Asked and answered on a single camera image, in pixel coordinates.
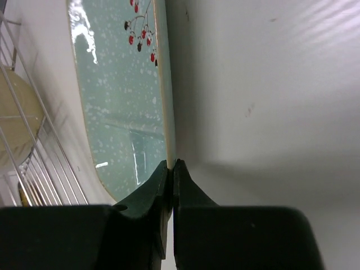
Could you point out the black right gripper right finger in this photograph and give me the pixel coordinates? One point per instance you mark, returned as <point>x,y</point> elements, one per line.
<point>191,210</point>

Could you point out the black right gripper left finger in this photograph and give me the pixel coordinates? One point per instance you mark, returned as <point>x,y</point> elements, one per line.
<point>147,210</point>

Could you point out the beige oval plate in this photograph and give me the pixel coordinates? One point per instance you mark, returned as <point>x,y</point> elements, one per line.
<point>12,124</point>

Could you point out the light green rectangular dish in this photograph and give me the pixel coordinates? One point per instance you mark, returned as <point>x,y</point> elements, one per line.
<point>122,64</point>

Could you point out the yellow woven pattern plate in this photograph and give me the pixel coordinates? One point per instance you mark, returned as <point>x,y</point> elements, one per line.
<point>22,195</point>

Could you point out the metal wire dish rack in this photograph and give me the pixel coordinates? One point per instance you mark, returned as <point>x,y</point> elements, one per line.
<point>46,173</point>

